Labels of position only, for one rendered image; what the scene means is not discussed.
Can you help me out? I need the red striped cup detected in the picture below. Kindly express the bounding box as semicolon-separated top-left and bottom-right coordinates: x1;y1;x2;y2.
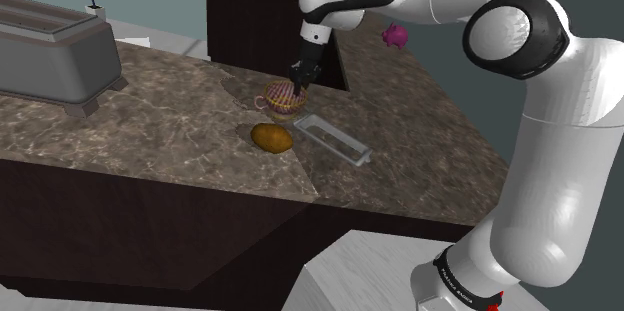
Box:
253;79;309;122

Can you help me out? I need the grey toaster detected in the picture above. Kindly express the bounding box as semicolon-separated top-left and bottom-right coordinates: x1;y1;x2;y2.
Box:
0;0;130;119

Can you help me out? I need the brown potato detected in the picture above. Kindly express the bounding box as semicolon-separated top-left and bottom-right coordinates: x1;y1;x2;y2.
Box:
250;122;295;155

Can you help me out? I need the pink piggy bank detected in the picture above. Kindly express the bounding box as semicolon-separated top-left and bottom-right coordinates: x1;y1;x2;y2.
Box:
381;22;410;50

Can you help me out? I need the grey robot stand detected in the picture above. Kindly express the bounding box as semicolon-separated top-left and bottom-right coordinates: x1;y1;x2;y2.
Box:
281;229;552;311

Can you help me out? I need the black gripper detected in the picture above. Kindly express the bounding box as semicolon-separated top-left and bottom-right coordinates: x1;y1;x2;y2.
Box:
288;39;327;103

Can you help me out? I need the dark wood counter cabinet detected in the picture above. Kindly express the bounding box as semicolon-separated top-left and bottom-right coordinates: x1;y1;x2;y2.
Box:
0;0;475;311

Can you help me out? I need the clear rectangular tray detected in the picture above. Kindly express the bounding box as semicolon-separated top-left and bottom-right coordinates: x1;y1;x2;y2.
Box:
293;113;374;168

